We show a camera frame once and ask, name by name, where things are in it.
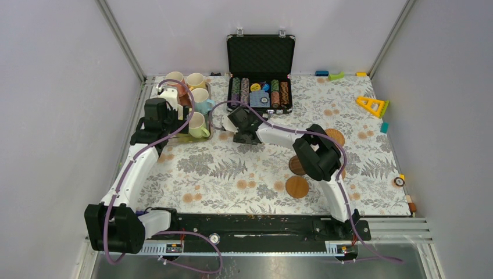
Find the brown wooden block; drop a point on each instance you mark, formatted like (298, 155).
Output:
(411, 204)

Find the pink mug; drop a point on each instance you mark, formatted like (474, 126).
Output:
(176, 78)

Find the floral table mat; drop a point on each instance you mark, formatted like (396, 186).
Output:
(221, 176)

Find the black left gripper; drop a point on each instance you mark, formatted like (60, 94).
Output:
(174, 113)

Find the green toy block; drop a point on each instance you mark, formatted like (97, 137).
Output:
(336, 76)

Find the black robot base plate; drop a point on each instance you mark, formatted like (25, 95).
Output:
(252, 233)

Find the teal toy block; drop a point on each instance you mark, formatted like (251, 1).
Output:
(384, 127)

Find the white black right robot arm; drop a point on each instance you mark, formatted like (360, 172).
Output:
(321, 158)

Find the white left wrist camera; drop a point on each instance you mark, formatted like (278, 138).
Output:
(170, 94)

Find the blue toy block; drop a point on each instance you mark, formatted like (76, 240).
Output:
(322, 73)

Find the woven rattan coaster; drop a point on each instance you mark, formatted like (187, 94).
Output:
(336, 135)

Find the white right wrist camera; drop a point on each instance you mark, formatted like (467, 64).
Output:
(228, 125)

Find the silver metal tray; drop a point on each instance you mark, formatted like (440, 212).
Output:
(187, 138)

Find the yellow triangle toy block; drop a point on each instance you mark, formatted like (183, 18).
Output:
(375, 107)

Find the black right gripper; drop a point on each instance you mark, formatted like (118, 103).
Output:
(238, 138)

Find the light brown wooden coaster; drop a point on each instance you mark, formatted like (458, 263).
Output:
(297, 187)

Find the dark brown wooden coaster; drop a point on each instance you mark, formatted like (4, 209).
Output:
(296, 167)

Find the black poker chip case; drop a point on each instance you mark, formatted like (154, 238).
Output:
(260, 67)

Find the woven cork coaster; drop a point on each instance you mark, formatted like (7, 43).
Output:
(342, 174)

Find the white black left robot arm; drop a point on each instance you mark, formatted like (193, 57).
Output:
(113, 224)

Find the light green mug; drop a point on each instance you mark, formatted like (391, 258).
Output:
(197, 126)

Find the tape roll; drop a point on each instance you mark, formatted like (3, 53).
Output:
(399, 181)

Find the light blue mug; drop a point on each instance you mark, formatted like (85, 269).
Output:
(203, 103)

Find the yellow mug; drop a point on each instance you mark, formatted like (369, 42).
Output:
(195, 80)

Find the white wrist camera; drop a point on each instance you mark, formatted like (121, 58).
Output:
(170, 94)
(228, 125)

